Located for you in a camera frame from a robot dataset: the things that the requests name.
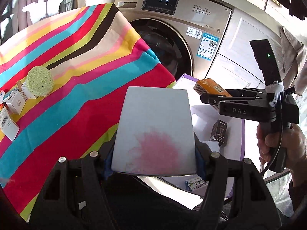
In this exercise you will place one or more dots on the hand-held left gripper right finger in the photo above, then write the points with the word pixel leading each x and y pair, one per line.
pixel 199 164

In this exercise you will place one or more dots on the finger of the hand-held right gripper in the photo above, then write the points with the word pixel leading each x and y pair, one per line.
pixel 247 91
pixel 209 100

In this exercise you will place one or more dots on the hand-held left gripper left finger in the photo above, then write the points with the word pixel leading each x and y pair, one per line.
pixel 108 170

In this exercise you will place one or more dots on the orange box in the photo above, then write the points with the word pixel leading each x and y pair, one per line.
pixel 208 85

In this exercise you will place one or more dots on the white purple-edged storage box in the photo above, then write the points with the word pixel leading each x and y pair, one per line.
pixel 203 122

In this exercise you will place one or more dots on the black box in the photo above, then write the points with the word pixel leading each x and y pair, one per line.
pixel 219 130

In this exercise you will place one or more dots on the white rectangular box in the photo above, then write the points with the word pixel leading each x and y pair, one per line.
pixel 153 124

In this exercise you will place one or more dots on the person's right hand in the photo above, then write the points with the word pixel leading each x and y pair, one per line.
pixel 298 146

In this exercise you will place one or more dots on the green and white small box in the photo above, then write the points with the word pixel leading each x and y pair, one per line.
pixel 195 184

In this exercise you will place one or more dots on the plain white small box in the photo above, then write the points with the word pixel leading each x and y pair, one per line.
pixel 212 146

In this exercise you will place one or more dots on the beige towel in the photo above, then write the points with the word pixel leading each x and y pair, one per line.
pixel 292 52

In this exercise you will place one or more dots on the striped colourful tablecloth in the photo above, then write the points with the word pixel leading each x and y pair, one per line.
pixel 72 100

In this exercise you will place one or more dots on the champagne washing machine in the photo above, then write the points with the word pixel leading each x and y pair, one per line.
pixel 191 16

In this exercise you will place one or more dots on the dark hanging clothes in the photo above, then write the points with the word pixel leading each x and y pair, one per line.
pixel 295 2

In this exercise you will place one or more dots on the white barcode box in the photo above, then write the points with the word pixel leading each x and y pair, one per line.
pixel 8 127

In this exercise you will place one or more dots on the white box with brown strip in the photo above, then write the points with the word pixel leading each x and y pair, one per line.
pixel 27 92

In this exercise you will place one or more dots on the green round sponge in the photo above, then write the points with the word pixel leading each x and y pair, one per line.
pixel 39 81

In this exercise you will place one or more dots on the small white cube box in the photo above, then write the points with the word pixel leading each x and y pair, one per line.
pixel 16 103

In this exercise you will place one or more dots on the teal and white box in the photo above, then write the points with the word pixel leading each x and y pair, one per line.
pixel 4 97

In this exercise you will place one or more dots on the sliding glass door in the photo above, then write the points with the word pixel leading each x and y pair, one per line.
pixel 36 4

